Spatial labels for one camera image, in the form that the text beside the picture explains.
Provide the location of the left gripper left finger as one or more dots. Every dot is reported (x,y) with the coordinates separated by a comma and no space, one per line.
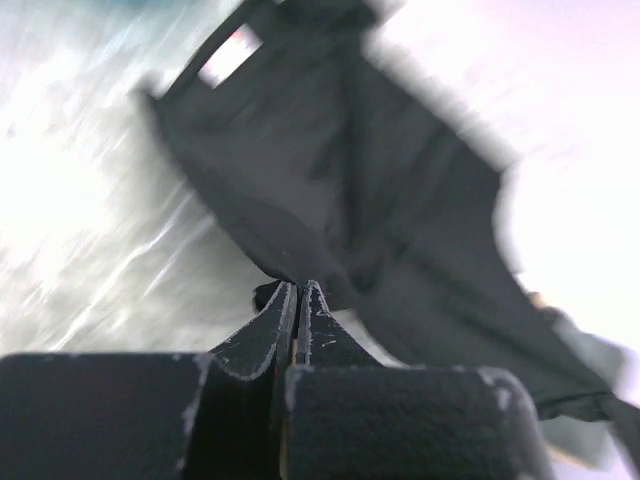
(172,415)

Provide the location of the black t shirt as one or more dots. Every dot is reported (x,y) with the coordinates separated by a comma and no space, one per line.
(321,168)

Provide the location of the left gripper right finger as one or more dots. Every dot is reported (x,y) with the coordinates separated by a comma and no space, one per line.
(350,417)

